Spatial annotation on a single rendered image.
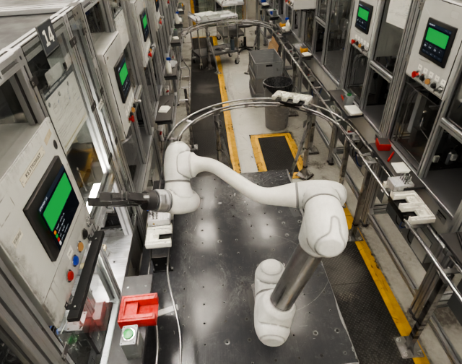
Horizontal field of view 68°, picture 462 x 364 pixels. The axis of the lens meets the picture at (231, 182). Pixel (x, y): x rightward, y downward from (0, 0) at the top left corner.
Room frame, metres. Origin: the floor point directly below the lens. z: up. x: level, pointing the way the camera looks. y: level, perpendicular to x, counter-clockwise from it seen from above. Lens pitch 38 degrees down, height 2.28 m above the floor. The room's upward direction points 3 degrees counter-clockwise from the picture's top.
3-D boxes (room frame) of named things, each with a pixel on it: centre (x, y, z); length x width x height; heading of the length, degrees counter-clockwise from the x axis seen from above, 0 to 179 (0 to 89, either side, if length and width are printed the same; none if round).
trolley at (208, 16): (6.81, 0.14, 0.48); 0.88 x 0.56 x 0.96; 111
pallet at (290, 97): (3.11, -0.64, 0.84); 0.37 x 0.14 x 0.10; 61
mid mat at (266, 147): (3.43, -0.57, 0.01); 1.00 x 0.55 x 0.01; 3
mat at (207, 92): (5.85, 0.31, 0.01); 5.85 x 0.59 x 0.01; 3
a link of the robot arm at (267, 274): (1.03, -0.17, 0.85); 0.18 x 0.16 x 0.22; 174
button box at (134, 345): (0.70, 0.44, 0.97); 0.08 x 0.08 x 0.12; 3
